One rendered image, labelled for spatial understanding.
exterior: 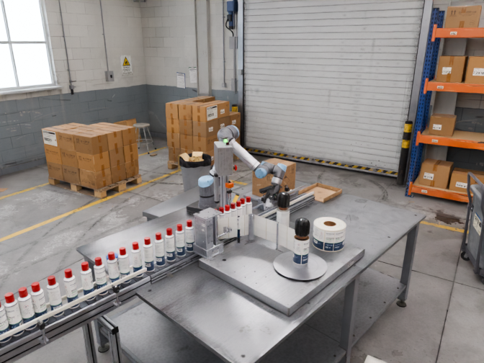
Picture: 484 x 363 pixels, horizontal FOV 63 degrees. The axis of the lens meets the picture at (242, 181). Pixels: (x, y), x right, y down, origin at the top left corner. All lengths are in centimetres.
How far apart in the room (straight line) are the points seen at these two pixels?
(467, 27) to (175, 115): 430
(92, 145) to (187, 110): 169
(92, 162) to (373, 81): 439
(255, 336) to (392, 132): 520
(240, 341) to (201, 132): 487
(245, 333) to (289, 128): 565
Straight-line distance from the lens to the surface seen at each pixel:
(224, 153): 249
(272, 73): 730
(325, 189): 364
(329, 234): 246
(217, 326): 198
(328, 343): 286
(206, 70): 821
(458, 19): 581
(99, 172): 585
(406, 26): 655
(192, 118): 648
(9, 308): 201
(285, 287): 215
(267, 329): 197
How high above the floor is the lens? 210
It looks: 20 degrees down
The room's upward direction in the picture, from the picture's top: straight up
